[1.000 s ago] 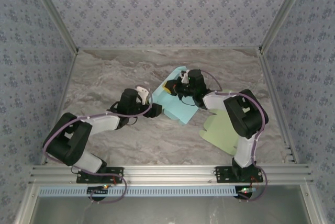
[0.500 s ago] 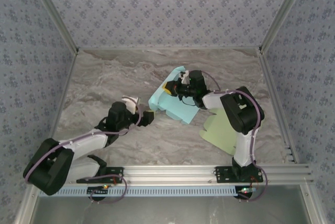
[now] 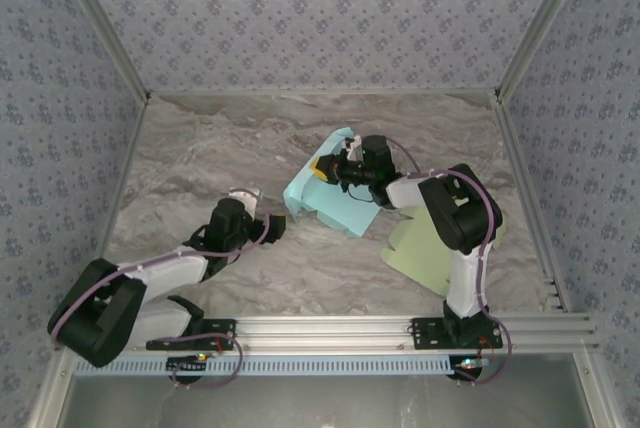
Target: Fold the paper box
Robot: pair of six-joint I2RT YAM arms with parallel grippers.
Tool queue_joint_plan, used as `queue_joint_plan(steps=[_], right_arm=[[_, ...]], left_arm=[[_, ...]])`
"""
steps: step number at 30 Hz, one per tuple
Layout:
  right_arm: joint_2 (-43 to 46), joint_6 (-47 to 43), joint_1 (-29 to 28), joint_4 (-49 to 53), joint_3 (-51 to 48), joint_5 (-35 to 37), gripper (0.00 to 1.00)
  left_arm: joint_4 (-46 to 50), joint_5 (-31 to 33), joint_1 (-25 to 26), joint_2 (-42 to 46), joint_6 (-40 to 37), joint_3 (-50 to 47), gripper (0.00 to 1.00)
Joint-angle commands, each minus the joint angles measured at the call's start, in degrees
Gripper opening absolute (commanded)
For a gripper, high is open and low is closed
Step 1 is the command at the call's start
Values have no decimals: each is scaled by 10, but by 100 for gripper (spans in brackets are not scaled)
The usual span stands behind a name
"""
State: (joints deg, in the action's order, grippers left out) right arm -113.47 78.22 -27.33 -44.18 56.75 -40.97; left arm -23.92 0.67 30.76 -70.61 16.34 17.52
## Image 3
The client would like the blue paper box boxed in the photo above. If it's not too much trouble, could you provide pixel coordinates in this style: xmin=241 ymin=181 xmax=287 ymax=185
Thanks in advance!
xmin=283 ymin=126 xmax=380 ymax=240

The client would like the green paper box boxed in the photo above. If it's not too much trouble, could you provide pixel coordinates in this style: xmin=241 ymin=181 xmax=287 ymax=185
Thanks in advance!
xmin=378 ymin=200 xmax=509 ymax=298

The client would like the aluminium mounting beam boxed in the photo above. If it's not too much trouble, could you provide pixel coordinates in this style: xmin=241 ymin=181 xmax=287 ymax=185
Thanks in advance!
xmin=132 ymin=315 xmax=600 ymax=353

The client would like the grey metal panel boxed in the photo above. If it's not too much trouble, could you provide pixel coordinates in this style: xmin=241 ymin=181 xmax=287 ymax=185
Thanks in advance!
xmin=64 ymin=375 xmax=596 ymax=428

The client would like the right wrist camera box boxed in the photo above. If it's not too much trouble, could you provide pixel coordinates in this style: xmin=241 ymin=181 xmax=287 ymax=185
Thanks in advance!
xmin=341 ymin=134 xmax=365 ymax=163

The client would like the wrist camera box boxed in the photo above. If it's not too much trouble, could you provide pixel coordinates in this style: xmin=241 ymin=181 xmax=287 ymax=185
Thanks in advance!
xmin=341 ymin=134 xmax=365 ymax=163
xmin=228 ymin=186 xmax=265 ymax=215

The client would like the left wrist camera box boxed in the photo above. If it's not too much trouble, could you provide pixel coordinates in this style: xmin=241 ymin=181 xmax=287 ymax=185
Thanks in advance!
xmin=228 ymin=186 xmax=265 ymax=215

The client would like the thin aluminium table edge rail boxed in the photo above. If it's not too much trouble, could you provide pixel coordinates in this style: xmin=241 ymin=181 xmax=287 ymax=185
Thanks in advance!
xmin=147 ymin=89 xmax=501 ymax=98

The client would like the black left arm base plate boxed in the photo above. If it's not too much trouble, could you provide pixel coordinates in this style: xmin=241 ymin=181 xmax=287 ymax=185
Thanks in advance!
xmin=145 ymin=318 xmax=237 ymax=351

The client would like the narrow aluminium side rail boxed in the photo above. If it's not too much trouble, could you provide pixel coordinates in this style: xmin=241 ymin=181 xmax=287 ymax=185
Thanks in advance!
xmin=94 ymin=95 xmax=151 ymax=262

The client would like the wide aluminium side rail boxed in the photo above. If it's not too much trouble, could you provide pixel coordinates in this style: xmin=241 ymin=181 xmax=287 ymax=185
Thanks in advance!
xmin=492 ymin=95 xmax=571 ymax=314

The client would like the slotted cable duct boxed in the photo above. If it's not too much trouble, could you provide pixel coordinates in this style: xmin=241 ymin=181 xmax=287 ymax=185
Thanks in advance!
xmin=73 ymin=353 xmax=457 ymax=377

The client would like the black bracket with lit adapter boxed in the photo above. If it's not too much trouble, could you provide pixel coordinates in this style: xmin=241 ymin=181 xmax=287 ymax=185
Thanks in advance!
xmin=166 ymin=355 xmax=210 ymax=375
xmin=451 ymin=355 xmax=490 ymax=380

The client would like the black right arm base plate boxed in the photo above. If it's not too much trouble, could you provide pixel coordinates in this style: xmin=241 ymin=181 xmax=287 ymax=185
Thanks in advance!
xmin=410 ymin=317 xmax=504 ymax=351

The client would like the aluminium frame post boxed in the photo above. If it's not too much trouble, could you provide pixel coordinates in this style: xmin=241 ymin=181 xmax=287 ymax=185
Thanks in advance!
xmin=494 ymin=0 xmax=596 ymax=99
xmin=49 ymin=0 xmax=152 ymax=104

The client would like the aluminium frame leg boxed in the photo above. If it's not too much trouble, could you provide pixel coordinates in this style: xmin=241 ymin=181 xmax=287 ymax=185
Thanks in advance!
xmin=572 ymin=350 xmax=621 ymax=428
xmin=27 ymin=350 xmax=76 ymax=428

